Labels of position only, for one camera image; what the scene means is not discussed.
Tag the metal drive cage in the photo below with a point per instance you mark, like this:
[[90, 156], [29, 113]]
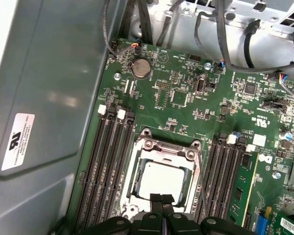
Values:
[[272, 36]]

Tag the round coin battery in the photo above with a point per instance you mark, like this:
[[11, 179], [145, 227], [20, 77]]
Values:
[[141, 68]]

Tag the CPU socket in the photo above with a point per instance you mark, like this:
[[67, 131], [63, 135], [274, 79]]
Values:
[[147, 137]]

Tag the white UL sticker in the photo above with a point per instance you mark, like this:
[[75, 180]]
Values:
[[18, 142]]

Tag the green RAM stick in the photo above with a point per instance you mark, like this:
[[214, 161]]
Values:
[[246, 186]]

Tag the black PC case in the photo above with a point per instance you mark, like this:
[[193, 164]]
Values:
[[51, 85]]

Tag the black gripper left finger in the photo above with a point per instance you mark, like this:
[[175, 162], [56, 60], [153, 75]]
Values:
[[156, 208]]

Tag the metal socket cover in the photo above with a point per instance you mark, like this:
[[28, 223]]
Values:
[[156, 153]]

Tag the silver CPU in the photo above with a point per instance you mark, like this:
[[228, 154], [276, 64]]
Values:
[[161, 176]]

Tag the black RAM slot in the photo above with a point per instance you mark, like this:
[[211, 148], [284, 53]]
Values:
[[214, 171], [110, 171], [90, 171], [120, 171], [234, 171], [100, 171], [225, 171]]

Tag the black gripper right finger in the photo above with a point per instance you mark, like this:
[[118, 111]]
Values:
[[167, 208]]

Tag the metal CPU locking lever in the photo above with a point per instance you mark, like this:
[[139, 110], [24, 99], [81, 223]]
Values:
[[202, 181]]

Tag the blue expansion slot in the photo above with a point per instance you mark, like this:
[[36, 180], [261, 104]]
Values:
[[264, 220]]

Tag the green motherboard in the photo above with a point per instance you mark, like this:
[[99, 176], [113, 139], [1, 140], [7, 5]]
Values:
[[186, 117]]

